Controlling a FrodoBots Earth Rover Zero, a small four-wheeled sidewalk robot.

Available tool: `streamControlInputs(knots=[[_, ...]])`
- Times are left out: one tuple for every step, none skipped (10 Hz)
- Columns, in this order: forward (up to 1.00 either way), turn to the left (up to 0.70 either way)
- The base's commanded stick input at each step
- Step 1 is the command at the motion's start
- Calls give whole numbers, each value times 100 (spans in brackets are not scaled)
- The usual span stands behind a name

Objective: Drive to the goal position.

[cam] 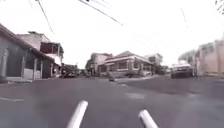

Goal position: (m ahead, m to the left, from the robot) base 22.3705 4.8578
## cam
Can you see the grey asphalt road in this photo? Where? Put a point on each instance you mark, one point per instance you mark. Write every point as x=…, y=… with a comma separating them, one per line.
x=110, y=106

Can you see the low building with red roof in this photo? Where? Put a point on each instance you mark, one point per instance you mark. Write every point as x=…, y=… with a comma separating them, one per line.
x=16, y=58

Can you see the pale concrete pavement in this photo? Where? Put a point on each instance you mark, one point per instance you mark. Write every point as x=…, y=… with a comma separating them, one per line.
x=133, y=79

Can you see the house with pale roof edge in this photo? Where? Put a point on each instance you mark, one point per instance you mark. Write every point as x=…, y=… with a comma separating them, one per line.
x=125, y=63

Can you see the two-storey white building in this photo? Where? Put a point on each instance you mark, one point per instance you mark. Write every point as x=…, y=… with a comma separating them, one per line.
x=36, y=40

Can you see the pale two-storey building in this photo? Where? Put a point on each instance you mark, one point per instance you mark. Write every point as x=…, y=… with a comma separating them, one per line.
x=95, y=61

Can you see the robot's own part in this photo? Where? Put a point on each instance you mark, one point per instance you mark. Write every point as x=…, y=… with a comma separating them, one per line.
x=78, y=113
x=146, y=119

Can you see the grey concrete pavement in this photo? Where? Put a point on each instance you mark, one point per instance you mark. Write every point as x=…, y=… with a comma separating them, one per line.
x=16, y=80

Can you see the pale walled building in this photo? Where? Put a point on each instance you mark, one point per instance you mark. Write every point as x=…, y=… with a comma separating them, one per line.
x=211, y=58

